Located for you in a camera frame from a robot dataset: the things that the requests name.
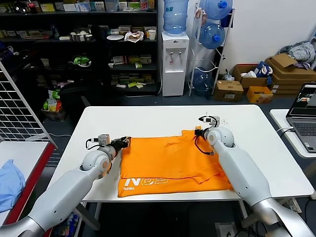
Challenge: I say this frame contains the open brown cardboard box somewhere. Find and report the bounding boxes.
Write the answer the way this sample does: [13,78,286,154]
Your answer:
[232,64,269,89]

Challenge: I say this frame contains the green vegetable bag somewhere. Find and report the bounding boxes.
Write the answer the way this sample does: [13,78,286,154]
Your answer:
[73,56,91,68]

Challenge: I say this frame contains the grey laptop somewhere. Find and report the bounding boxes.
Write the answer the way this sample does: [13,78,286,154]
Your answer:
[285,82,316,153]

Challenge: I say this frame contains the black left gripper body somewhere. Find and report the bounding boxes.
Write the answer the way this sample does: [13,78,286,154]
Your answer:
[110,138,125,152]

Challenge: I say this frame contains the grey clothes pile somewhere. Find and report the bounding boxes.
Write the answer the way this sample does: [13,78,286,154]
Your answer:
[280,41,316,62]

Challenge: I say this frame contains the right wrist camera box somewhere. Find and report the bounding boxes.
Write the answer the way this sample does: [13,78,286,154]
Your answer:
[201,115,220,128]

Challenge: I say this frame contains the yellow cardboard box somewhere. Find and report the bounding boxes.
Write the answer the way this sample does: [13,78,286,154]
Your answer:
[246,86,274,104]

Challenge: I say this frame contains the black office chair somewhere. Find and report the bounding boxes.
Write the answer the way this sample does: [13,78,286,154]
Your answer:
[58,80,106,119]

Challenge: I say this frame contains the blue and white bag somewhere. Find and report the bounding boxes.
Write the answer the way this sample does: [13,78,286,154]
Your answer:
[254,61,274,79]

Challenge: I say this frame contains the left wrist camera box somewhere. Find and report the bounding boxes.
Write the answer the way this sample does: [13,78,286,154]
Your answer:
[98,134,110,147]

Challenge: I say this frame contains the metal bowl with buns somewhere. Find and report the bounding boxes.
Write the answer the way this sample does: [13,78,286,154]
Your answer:
[70,28,93,42]

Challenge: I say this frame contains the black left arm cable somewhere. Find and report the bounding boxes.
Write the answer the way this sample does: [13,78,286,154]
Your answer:
[85,138,100,150]

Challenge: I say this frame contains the black shelving unit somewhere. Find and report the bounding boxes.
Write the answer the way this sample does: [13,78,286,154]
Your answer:
[0,0,158,97]

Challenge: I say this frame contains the white wire grid panel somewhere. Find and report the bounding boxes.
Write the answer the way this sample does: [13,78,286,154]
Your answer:
[0,60,58,149]

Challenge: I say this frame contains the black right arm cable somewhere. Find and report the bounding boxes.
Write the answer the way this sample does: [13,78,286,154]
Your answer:
[194,134,215,156]

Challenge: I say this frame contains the stacked large cardboard boxes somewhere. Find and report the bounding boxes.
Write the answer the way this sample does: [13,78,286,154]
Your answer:
[265,53,316,96]

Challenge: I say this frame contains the red metal table frame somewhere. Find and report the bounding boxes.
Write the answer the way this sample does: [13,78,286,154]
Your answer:
[0,142,62,237]

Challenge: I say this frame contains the blue water jug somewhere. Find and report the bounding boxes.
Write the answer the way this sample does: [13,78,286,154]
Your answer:
[162,0,190,37]
[198,0,233,21]
[198,22,226,50]
[191,67,215,96]

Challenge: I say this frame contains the orange t-shirt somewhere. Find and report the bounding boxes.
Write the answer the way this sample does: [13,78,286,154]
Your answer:
[117,129,234,198]

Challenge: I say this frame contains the white laptop cable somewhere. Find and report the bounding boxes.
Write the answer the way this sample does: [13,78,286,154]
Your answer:
[276,126,294,135]

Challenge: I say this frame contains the basket of snack packs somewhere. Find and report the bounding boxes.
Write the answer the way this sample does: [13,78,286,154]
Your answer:
[40,90,69,122]

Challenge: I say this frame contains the white metal jug rack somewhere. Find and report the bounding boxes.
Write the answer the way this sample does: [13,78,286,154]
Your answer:
[187,3,235,97]

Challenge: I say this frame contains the white water dispenser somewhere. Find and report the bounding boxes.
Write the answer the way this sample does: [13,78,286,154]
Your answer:
[160,32,190,98]

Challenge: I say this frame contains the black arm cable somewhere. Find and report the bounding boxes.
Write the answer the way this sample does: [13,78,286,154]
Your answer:
[194,134,215,156]
[85,138,100,150]

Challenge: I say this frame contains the white plastic bread bag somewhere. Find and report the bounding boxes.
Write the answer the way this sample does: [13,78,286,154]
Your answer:
[124,31,144,44]

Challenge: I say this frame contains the white floor power strip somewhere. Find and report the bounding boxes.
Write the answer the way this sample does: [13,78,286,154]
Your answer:
[214,222,237,237]
[283,198,302,213]

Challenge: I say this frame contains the cola bottle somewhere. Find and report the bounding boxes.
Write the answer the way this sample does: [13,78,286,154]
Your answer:
[27,0,38,14]

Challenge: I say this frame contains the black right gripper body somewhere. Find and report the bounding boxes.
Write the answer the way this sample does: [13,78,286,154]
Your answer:
[195,126,209,139]

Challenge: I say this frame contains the light blue cloth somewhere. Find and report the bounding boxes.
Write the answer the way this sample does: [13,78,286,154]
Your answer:
[0,159,26,213]

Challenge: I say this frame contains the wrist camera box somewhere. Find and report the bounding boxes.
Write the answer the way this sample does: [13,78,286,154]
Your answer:
[98,134,110,147]
[201,115,220,128]

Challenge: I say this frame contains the closed brown cardboard box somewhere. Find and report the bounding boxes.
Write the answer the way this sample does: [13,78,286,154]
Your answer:
[213,80,244,102]

